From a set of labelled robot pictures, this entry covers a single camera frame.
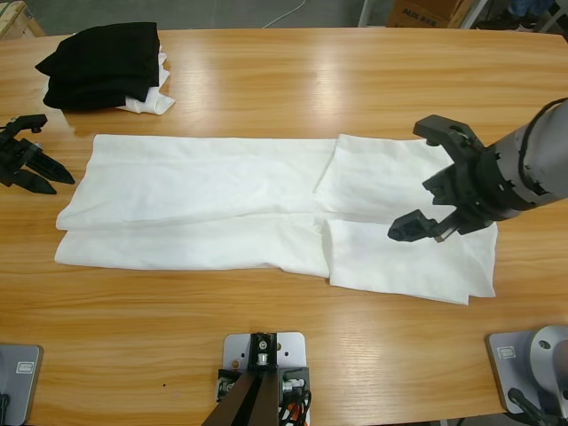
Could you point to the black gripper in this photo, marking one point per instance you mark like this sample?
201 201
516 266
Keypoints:
481 195
15 157

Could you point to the pale garment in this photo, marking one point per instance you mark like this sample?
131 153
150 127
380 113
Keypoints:
151 104

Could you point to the black garment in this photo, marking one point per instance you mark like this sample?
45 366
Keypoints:
102 57

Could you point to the white T-shirt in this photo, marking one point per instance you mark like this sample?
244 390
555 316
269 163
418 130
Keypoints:
199 177

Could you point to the wooden crate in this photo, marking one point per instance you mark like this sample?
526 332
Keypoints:
15 18

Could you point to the cardboard box with AUX print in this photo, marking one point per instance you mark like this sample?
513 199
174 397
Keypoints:
417 13

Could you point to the bystander in blue jeans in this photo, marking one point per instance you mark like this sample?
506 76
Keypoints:
528 9

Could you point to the grey base plate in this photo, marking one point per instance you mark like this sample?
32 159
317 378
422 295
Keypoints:
508 355
22 381

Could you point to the white mount plate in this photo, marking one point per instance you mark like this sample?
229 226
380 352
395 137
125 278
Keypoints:
293 350

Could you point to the white metal frame leg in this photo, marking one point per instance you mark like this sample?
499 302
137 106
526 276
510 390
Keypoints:
472 13
366 13

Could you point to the dark camera post with bracket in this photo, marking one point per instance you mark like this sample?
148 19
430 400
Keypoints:
253 390

